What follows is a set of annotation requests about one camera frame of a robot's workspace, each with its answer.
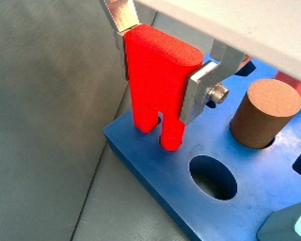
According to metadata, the red pentagon block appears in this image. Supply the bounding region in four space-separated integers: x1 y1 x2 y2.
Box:
275 72 301 97

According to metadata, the light blue rectangular block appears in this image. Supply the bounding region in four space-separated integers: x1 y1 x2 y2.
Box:
257 202 301 241

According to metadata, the blue shape sorter board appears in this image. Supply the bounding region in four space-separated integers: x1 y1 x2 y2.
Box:
104 59 301 241

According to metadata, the red two-legged block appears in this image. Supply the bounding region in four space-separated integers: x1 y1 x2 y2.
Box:
124 24 204 151

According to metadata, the brown cylinder block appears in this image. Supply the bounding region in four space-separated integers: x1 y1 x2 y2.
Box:
229 79 301 149

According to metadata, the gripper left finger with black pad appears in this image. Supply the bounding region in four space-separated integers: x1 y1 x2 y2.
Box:
99 0 140 78

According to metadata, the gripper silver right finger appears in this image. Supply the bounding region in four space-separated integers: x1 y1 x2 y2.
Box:
180 40 252 124

